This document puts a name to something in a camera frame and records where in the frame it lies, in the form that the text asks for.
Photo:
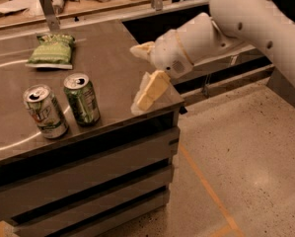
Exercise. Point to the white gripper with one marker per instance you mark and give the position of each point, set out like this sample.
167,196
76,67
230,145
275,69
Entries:
168,53

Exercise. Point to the green soda can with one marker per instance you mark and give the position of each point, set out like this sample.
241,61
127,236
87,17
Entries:
81,97

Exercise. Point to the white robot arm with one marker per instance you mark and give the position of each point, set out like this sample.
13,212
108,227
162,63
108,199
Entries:
226,27

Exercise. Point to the white 7up can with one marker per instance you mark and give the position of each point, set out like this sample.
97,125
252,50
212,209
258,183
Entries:
43,107

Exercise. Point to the green chip bag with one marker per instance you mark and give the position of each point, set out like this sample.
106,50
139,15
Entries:
53,51

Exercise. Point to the grey handheld tool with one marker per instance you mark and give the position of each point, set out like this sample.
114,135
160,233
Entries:
58,6

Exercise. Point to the white paper sheets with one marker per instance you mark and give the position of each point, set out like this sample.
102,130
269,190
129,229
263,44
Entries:
14,6

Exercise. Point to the grey drawer cabinet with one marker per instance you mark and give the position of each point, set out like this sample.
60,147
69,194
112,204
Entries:
89,180

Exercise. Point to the left metal bracket post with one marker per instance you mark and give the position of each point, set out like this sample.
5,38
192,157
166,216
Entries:
51,19

